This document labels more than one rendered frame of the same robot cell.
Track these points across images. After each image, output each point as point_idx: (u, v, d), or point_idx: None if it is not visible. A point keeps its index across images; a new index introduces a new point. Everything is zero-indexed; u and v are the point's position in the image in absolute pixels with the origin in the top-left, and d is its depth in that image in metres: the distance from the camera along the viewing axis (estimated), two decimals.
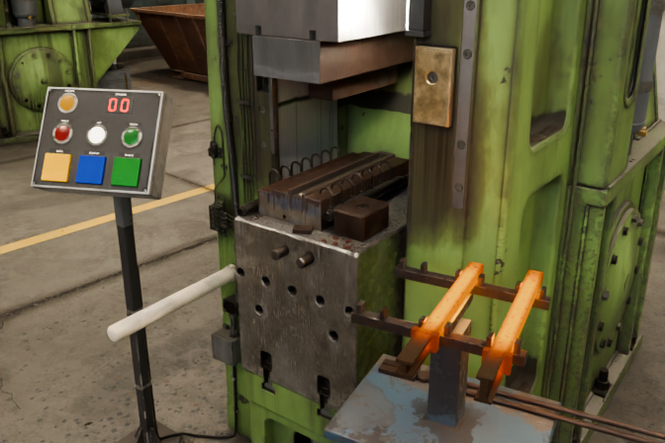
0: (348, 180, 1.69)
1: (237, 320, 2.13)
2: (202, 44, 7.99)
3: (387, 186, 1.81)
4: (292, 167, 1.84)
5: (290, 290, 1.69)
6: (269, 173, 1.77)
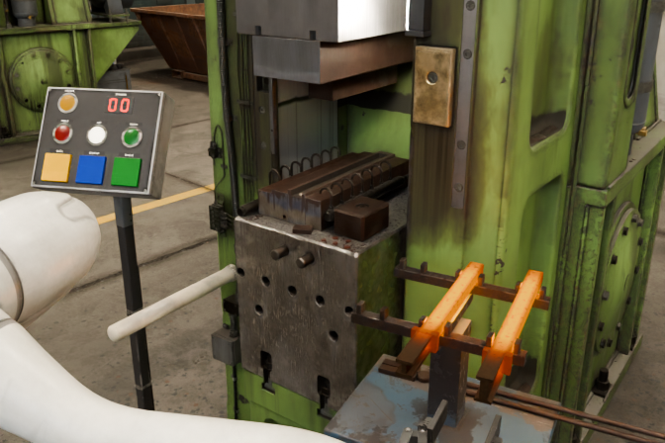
0: (348, 180, 1.69)
1: (237, 320, 2.13)
2: (202, 44, 7.99)
3: (387, 186, 1.81)
4: (292, 167, 1.84)
5: (290, 290, 1.69)
6: (269, 173, 1.77)
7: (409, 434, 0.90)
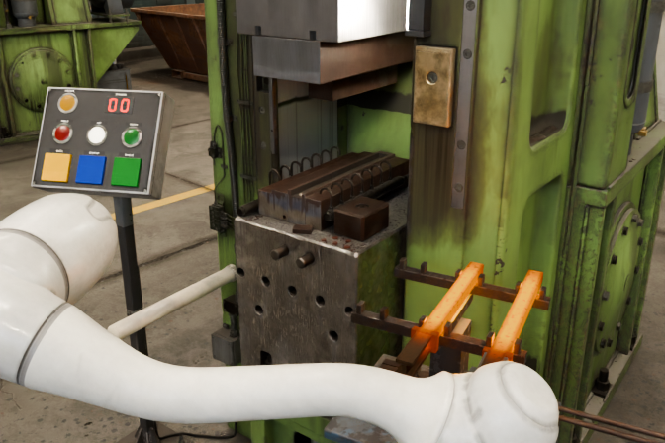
0: (348, 180, 1.69)
1: (237, 320, 2.13)
2: (202, 44, 7.99)
3: (387, 186, 1.81)
4: (292, 167, 1.84)
5: (290, 290, 1.69)
6: (269, 173, 1.77)
7: None
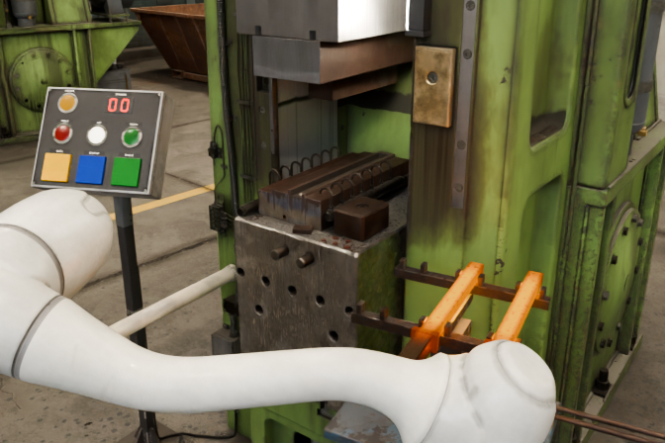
0: (348, 180, 1.69)
1: (237, 320, 2.13)
2: (202, 44, 7.99)
3: (387, 186, 1.81)
4: (292, 167, 1.84)
5: (290, 290, 1.69)
6: (269, 173, 1.77)
7: None
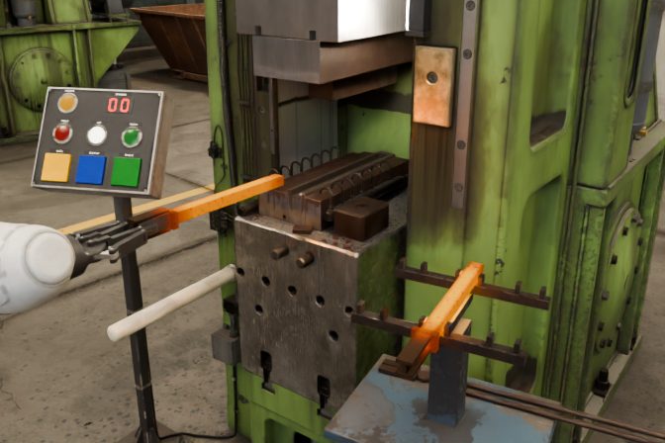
0: (348, 180, 1.69)
1: (237, 320, 2.13)
2: (202, 44, 7.99)
3: (387, 186, 1.81)
4: (292, 167, 1.84)
5: (290, 290, 1.69)
6: (269, 173, 1.77)
7: (114, 223, 1.28)
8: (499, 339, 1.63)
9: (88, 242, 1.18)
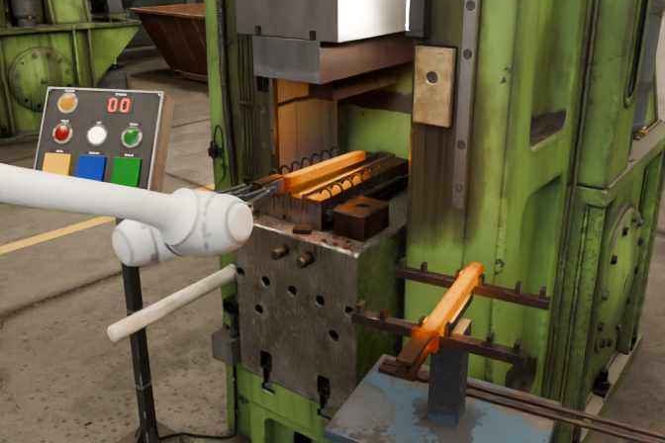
0: (348, 180, 1.69)
1: (237, 320, 2.13)
2: (202, 44, 7.99)
3: (387, 186, 1.81)
4: (292, 167, 1.84)
5: (290, 290, 1.69)
6: (269, 173, 1.77)
7: (241, 186, 1.54)
8: (499, 339, 1.63)
9: None
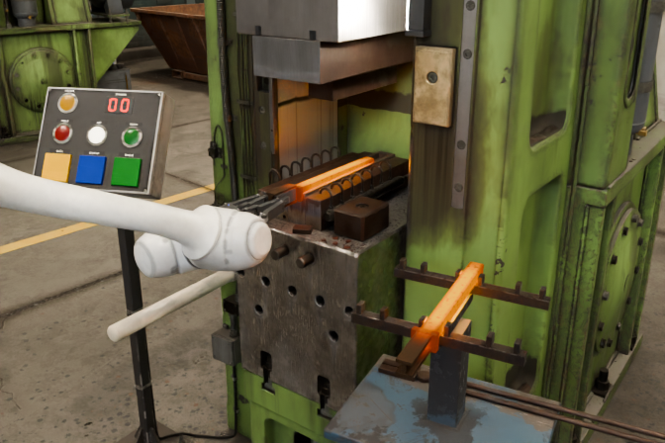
0: (348, 180, 1.69)
1: (237, 320, 2.13)
2: (202, 44, 7.99)
3: (387, 186, 1.81)
4: (292, 167, 1.84)
5: (290, 290, 1.69)
6: (269, 173, 1.77)
7: (255, 196, 1.59)
8: (499, 339, 1.63)
9: (244, 210, 1.49)
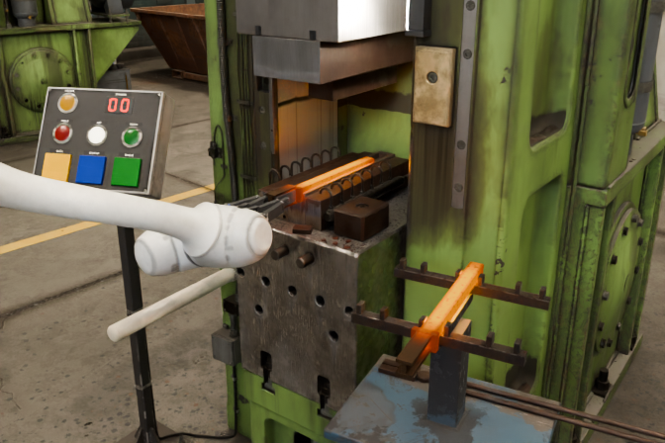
0: (348, 180, 1.69)
1: (237, 320, 2.13)
2: (202, 44, 7.99)
3: (387, 186, 1.81)
4: (292, 167, 1.84)
5: (290, 290, 1.69)
6: (269, 173, 1.77)
7: (255, 197, 1.59)
8: (499, 339, 1.63)
9: None
